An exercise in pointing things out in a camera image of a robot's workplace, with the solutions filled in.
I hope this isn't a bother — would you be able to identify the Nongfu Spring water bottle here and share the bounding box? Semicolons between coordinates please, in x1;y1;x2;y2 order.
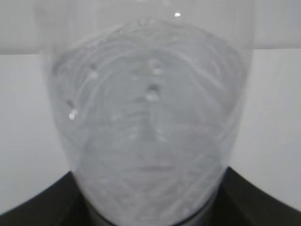
34;0;255;226

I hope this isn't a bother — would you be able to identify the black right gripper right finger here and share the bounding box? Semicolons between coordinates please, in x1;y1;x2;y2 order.
188;166;301;226

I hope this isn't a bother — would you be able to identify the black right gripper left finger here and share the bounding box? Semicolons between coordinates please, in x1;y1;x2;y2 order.
0;172;106;226

